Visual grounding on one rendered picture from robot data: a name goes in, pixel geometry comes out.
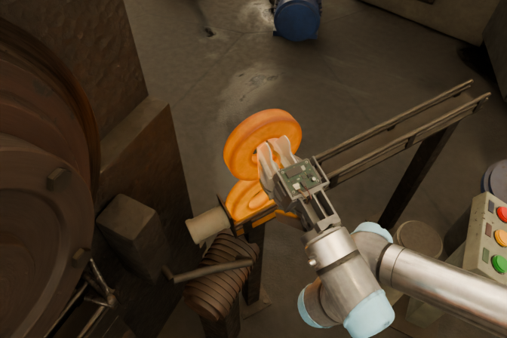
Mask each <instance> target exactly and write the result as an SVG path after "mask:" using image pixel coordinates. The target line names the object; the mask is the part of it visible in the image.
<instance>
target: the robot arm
mask: <svg viewBox="0 0 507 338"><path fill-rule="evenodd" d="M271 150H272V152H271ZM272 154H273V155H275V156H276V157H277V158H278V160H279V166H280V167H281V169H280V168H279V166H278V164H277V163H275V162H274V161H273V160H272ZM257 161H258V174H259V181H260V185H261V187H262V189H263V191H264V192H265V193H266V194H267V196H268V198H269V200H270V201H271V200H272V199H273V200H274V202H275V203H276V204H277V205H278V207H277V210H275V215H276V218H277V221H278V222H280V223H283V224H285V225H288V226H291V227H293V228H295V229H298V230H300V231H303V232H307V233H306V234H305V235H303V236H302V237H300V240H301V242H302V244H303V246H305V245H306V247H305V252H306V254H307V255H308V257H309V259H310V260H309V261H308V264H309V265H310V266H314V268H315V271H317V272H316V273H317V275H318V277H317V278H316V280H315V281H314V282H313V283H311V284H308V285H307V286H306V287H305V288H304V289H303V290H302V291H301V293H300V295H299V297H298V303H297V305H298V310H299V313H300V315H301V317H302V319H303V320H304V321H305V322H306V323H307V324H309V325H310V326H312V327H318V328H330V327H332V326H334V325H338V324H343V326H344V328H346V329H347V331H348V332H349V334H350V335H351V337H352V338H368V337H370V336H373V335H375V334H377V333H379V332H380V331H382V330H384V329H385V328H387V327H388V326H389V325H390V324H391V323H392V322H393V321H394V319H395V313H394V311H393V309H392V307H391V305H390V303H389V301H388V300H387V298H386V293H385V291H384V290H383V289H382V288H381V287H380V285H379V284H378V282H380V283H382V284H384V285H386V286H388V287H391V288H393V289H395V290H398V291H400V292H402V293H404V294H406V295H408V296H410V297H413V298H415V299H417V300H419V301H421V302H424V303H426V304H428V305H430V306H433V307H435V308H436V309H440V310H441V311H443V312H446V313H448V314H450V315H452V316H454V317H457V318H459V319H461V320H463V321H466V322H468V323H470V324H473V325H474V326H476V327H479V328H481V329H483V330H485V331H487V332H490V333H492V334H494V335H496V336H499V337H501V338H507V285H505V284H502V283H499V282H497V281H494V280H491V279H489V278H485V277H483V276H481V275H477V274H475V273H473V272H469V271H467V270H464V269H461V268H459V267H456V266H453V265H450V264H448V263H445V262H442V261H440V260H437V259H434V258H432V257H428V256H426V255H424V254H421V253H418V252H416V251H413V250H410V249H407V248H405V247H402V246H399V245H397V244H393V240H392V237H391V235H390V234H389V232H388V231H387V230H386V229H383V228H381V227H380V225H378V224H376V223H372V222H365V223H362V224H360V225H359V226H358V227H357V228H356V230H355V231H354V232H352V233H351V234H349V232H348V231H347V229H346V227H341V225H342V223H341V222H340V221H341V219H340V218H339V216H338V215H337V213H336V211H335V210H334V208H333V206H332V204H331V203H330V201H329V200H328V198H327V196H326V195H325V193H324V190H325V188H326V187H327V186H328V185H329V184H330V182H329V180H328V178H327V177H326V175H325V174H324V172H323V170H322V169H321V167H320V165H319V164H318V162H317V161H316V159H315V157H314V156H312V157H311V159H310V160H308V159H307V158H306V159H303V160H302V159H301V158H298V157H297V156H295V155H293V153H292V152H291V150H290V141H289V139H288V138H287V137H286V136H285V135H284V136H282V137H280V138H272V139H268V140H266V141H264V142H262V143H261V144H260V145H258V147H257ZM315 164H316V165H317V167H318V169H319V170H320V172H321V174H322V176H323V178H322V179H321V177H320V176H319V174H318V172H317V171H316V169H315V167H314V165H315Z"/></svg>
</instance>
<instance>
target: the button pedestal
mask: <svg viewBox="0 0 507 338"><path fill-rule="evenodd" d="M489 200H491V201H492V202H494V203H495V204H494V211H493V214H492V213H491V212H489V210H488V205H489ZM499 207H506V208H507V204H506V203H504V202H503V201H501V200H499V199H498V198H497V197H495V196H494V195H492V194H490V193H489V192H484V193H481V194H480V195H477V196H475V197H474V198H473V199H472V208H471V213H470V218H469V227H468V233H467V238H466V240H465V241H464V242H463V243H462V244H461V245H460V246H459V247H458V248H457V249H456V250H455V251H454V252H453V253H452V254H451V255H450V256H449V257H448V258H447V259H446V260H445V261H444V262H445V263H448V264H450V265H453V266H456V267H459V268H461V269H464V270H467V271H469V272H473V273H475V274H477V275H481V276H483V277H485V278H489V279H491V280H494V281H497V282H499V283H502V284H505V285H507V272H505V273H501V272H499V271H497V270H496V268H495V267H494V265H493V257H494V256H497V255H500V256H502V257H504V258H505V259H506V260H507V246H505V247H504V246H502V245H501V244H500V243H499V242H498V241H497V240H496V236H495V232H496V231H498V230H503V231H505V232H507V222H505V221H503V220H502V219H501V218H500V217H499V215H498V213H497V210H498V208H499ZM487 223H489V224H490V225H491V226H492V232H491V238H490V237H489V236H487V235H485V230H486V224H487ZM484 247H485V248H486V249H488V250H489V251H490V253H489V260H488V264H487V263H486V262H484V261H483V260H482V256H483V249H484ZM393 311H394V313H395V319H394V321H393V322H392V323H391V324H390V325H389V327H391V328H393V329H395V330H397V331H399V332H401V333H403V334H405V335H407V336H409V337H411V338H437V334H438V325H439V321H440V317H441V316H442V315H443V314H445V313H446V312H443V311H441V310H440V309H436V308H435V307H433V306H430V305H428V304H426V303H424V302H421V301H419V300H417V299H415V298H413V297H410V296H408V295H406V294H403V295H402V296H401V297H400V299H399V300H398V301H397V302H396V303H395V304H394V308H393Z"/></svg>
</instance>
